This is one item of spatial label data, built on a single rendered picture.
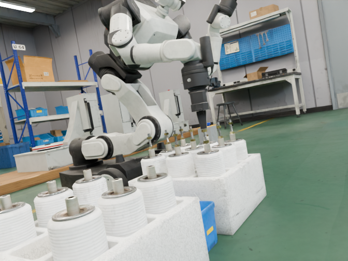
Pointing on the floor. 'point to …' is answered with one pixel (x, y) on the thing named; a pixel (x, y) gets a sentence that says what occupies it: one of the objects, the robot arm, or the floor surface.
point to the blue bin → (208, 223)
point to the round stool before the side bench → (229, 113)
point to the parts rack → (31, 86)
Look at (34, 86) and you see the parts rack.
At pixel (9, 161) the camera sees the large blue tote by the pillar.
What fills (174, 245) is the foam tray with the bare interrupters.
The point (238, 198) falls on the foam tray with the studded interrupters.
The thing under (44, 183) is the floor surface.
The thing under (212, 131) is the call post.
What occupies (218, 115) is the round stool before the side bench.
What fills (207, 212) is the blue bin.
